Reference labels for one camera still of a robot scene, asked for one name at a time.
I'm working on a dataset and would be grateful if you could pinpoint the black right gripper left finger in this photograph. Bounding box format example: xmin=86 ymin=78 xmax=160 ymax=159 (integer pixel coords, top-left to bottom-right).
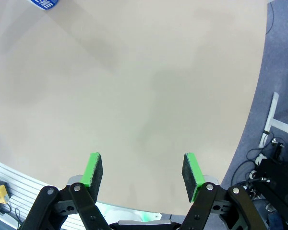
xmin=20 ymin=152 xmax=111 ymax=230

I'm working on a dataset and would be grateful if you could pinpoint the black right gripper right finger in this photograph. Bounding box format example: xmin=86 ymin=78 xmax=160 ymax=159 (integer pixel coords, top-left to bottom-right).
xmin=180 ymin=152 xmax=267 ymax=230

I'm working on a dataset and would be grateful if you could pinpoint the blue slim drink can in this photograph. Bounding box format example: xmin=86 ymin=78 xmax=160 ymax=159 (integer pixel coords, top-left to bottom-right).
xmin=27 ymin=0 xmax=60 ymax=12

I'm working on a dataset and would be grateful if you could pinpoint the black control box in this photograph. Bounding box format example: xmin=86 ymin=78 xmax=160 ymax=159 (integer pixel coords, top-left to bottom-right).
xmin=254 ymin=158 xmax=288 ymax=230

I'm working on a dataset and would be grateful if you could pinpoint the grey aluminium rail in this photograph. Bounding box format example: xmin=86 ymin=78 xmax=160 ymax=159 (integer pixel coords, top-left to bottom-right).
xmin=0 ymin=157 xmax=116 ymax=230

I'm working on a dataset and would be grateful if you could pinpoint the white metal stand frame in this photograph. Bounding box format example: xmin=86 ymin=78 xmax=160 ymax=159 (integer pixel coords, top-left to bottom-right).
xmin=258 ymin=92 xmax=288 ymax=148

